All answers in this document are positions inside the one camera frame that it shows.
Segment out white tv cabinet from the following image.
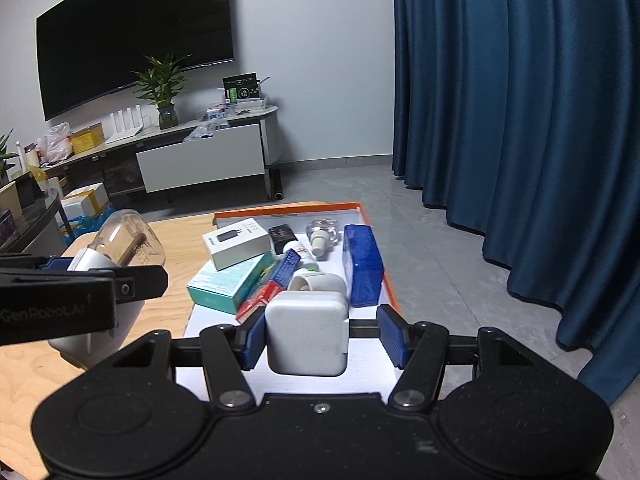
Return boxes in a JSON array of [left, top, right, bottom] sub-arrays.
[[30, 105, 281, 201]]

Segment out green leafy plant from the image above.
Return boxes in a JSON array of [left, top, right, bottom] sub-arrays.
[[0, 130, 18, 186]]

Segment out white router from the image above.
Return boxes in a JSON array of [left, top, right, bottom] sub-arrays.
[[109, 105, 144, 143]]

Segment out black glass round table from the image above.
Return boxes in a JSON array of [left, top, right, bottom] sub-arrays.
[[0, 187, 66, 257]]

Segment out tan cardboard box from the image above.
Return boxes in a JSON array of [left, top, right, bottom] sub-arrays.
[[0, 182, 23, 221]]

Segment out white power adapter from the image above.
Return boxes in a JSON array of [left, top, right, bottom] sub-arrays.
[[264, 292, 350, 376]]

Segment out clear plastic packets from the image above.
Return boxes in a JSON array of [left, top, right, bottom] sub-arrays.
[[185, 122, 221, 142]]

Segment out white red plastic bag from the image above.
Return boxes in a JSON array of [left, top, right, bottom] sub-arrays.
[[37, 122, 73, 163]]

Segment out black television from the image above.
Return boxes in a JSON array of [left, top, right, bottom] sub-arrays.
[[36, 0, 236, 122]]

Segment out white charger box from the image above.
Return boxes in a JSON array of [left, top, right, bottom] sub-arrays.
[[202, 217, 273, 272]]

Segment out green black box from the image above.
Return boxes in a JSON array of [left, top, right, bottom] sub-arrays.
[[222, 74, 263, 103]]

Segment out potted plant in dark vase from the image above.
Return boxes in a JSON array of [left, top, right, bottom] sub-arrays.
[[131, 54, 193, 130]]

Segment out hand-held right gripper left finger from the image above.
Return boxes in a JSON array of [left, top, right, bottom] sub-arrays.
[[111, 308, 267, 408]]

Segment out black charger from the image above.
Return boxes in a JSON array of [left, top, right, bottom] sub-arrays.
[[268, 225, 297, 254]]

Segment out blue curtain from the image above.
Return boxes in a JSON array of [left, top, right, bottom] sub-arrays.
[[391, 0, 640, 406]]

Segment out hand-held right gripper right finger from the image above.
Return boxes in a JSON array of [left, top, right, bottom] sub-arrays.
[[376, 304, 543, 408]]

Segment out red card pack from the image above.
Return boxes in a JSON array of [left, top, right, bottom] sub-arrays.
[[236, 281, 286, 324]]

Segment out orange white cardboard box lid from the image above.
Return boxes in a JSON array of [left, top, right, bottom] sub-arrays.
[[182, 201, 401, 396]]

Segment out white diffuser with glass bottle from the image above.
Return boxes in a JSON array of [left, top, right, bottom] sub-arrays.
[[47, 209, 167, 370]]

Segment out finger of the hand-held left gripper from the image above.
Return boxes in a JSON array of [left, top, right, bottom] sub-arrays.
[[0, 255, 116, 285], [112, 265, 169, 307]]

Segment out white pill bottle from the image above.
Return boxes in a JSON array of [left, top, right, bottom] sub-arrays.
[[283, 241, 321, 273]]

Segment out teal cardboard box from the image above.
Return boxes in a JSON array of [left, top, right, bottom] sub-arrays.
[[187, 252, 277, 316]]

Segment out white yellow cardboard box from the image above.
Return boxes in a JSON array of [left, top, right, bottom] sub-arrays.
[[60, 182, 111, 221]]

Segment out clear glass bottle white cap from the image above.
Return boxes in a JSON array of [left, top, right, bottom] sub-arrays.
[[306, 217, 342, 262]]

